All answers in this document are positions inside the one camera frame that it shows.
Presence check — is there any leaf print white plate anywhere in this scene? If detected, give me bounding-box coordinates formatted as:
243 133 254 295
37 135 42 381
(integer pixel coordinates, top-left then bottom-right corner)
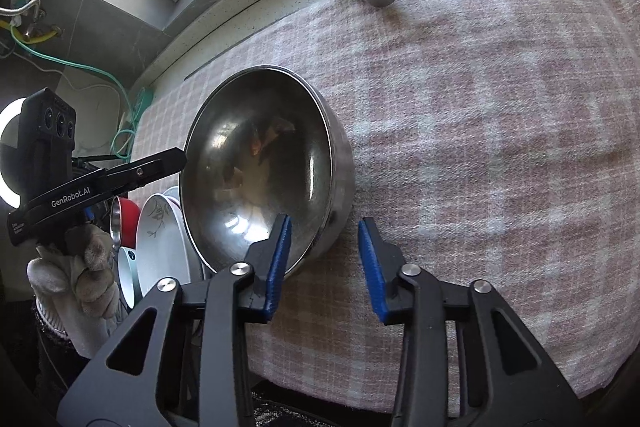
136 193 193 298

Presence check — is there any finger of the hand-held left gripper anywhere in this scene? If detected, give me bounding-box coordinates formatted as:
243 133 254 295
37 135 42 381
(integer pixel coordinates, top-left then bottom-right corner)
107 148 188 190

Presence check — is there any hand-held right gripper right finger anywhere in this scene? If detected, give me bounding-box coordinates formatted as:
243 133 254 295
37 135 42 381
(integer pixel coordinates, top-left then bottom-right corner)
358 217 583 427

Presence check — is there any pink checked cloth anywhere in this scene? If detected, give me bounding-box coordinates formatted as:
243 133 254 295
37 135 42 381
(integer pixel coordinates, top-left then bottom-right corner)
132 0 640 413

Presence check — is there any green cable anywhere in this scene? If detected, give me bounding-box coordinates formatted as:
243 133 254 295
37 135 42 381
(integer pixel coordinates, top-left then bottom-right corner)
0 42 153 158

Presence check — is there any person's left hand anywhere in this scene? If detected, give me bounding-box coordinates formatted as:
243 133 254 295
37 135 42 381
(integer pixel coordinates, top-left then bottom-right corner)
27 223 121 323

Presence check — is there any metal flexible hose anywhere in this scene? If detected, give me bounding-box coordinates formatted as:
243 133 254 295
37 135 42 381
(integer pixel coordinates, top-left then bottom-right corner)
0 0 41 15

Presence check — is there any small steel bowl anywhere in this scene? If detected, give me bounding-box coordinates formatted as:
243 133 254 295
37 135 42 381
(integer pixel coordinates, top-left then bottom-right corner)
178 66 355 279

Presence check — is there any yellow hose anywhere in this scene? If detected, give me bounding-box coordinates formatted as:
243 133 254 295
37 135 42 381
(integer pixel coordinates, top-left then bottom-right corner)
0 22 63 44

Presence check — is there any red bowl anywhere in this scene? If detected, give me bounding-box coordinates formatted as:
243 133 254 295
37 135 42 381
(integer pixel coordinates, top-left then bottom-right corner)
110 196 141 250

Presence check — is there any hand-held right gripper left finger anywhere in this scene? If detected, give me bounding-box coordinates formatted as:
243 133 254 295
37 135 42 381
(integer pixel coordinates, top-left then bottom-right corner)
57 213 293 427

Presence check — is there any white ring light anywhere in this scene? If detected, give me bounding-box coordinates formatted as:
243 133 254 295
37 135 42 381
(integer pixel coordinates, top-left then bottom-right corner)
0 99 33 208

